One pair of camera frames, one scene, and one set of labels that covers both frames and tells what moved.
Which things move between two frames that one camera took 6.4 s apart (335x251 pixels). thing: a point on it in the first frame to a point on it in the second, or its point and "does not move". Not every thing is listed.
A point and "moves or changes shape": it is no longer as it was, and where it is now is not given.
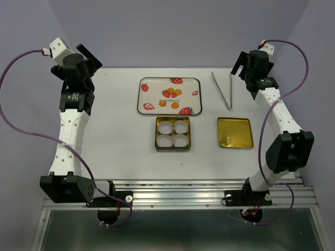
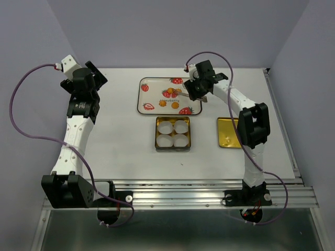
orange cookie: x=178 y=92 does not move
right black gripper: x=242 y=60 to x=193 y=94
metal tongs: x=221 y=92 moves or changes shape
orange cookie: x=175 y=105 does not move
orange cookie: x=163 y=103 does not move
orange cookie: x=170 y=90 does not move
